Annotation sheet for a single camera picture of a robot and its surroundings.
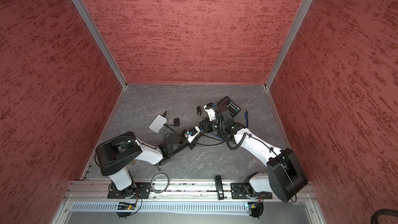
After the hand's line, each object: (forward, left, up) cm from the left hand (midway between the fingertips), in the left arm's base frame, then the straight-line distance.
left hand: (201, 132), depth 85 cm
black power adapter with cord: (+11, +16, -8) cm, 21 cm away
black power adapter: (+20, +2, -7) cm, 22 cm away
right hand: (+1, +1, +5) cm, 5 cm away
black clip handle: (-25, -9, -5) cm, 28 cm away
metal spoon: (-17, +22, -9) cm, 29 cm away
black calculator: (+26, -17, -7) cm, 32 cm away
